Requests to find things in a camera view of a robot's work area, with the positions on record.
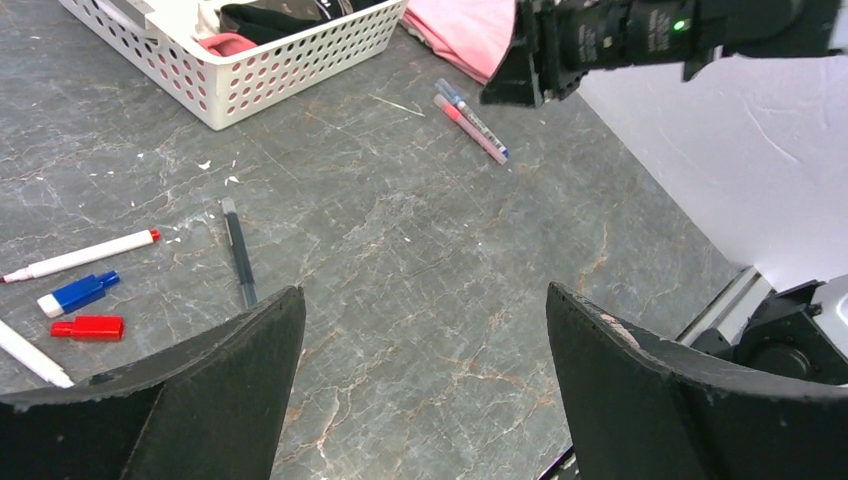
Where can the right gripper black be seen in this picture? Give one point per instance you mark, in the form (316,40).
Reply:
(555,44)

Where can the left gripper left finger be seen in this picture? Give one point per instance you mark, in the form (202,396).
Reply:
(210,407)

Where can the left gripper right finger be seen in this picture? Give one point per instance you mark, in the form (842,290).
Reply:
(641,406)

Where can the black pen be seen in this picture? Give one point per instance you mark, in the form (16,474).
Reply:
(240,253)

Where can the white marker pen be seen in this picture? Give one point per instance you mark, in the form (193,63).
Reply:
(34,359)

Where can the pink folded cloth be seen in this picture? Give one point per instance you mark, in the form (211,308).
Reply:
(472,35)

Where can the red marker cap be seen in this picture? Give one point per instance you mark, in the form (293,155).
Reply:
(90,329)

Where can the blue marker cap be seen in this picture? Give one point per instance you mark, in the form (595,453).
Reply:
(77,295)

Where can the red tipped white marker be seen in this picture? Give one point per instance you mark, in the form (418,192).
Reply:
(83,256)

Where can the black cloth in basket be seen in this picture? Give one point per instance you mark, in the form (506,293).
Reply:
(270,20)

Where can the white cloth in basket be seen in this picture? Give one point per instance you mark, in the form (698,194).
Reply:
(192,19)

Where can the white plastic basket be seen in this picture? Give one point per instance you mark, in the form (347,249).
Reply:
(221,91)

